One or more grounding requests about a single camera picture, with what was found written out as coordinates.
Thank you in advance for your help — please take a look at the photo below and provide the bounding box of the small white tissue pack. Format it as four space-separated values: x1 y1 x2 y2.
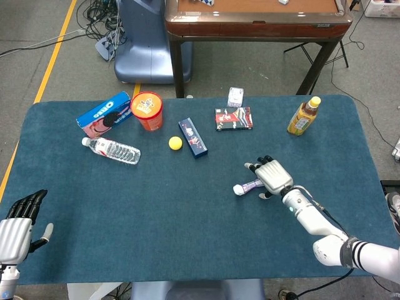
227 86 245 108

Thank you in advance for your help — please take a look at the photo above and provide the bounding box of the grey power strip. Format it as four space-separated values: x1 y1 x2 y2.
94 29 126 62

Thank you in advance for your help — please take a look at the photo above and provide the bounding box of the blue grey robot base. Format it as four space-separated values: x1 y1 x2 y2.
114 0 193 84

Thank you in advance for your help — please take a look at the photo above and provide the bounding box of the black cable bundle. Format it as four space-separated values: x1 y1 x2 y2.
76 0 126 41

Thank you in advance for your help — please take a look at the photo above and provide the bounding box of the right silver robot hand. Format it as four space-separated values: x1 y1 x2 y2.
244 155 294 199

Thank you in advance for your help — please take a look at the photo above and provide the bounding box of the white storage box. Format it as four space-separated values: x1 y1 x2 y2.
364 0 400 18

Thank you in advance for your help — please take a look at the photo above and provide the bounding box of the black red flat box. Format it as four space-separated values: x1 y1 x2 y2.
214 106 254 132

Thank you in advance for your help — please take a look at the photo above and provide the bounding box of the brown wooden mahjong table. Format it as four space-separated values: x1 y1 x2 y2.
164 0 354 99

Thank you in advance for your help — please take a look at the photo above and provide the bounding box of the blue grey own robot base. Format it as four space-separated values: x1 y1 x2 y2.
130 279 266 300

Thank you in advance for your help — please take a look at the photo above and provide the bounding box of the blue Oreo cookie box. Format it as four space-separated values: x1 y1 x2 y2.
76 91 133 139

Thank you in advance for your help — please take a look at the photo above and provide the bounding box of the grey sneaker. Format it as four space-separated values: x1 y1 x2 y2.
386 192 400 235

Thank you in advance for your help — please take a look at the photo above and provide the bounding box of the amber tea bottle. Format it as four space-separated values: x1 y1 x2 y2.
287 96 322 137

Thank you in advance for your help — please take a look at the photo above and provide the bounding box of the dark blue long box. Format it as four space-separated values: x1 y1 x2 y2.
177 117 209 159

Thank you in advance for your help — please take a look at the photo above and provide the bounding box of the clear plastic water bottle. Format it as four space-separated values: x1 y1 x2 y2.
81 136 142 166

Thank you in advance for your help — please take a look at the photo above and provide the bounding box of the orange tub with red rim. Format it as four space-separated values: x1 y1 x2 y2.
130 91 164 132

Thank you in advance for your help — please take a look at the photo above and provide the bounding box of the purple white tube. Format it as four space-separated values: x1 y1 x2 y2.
232 178 265 197

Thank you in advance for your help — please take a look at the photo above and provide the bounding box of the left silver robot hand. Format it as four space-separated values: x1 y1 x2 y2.
0 189 54 266

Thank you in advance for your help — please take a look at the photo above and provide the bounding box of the blue felt table cloth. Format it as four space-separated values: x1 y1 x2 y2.
0 94 396 286

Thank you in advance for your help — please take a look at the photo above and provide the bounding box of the white table support panel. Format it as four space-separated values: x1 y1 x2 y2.
66 282 123 300

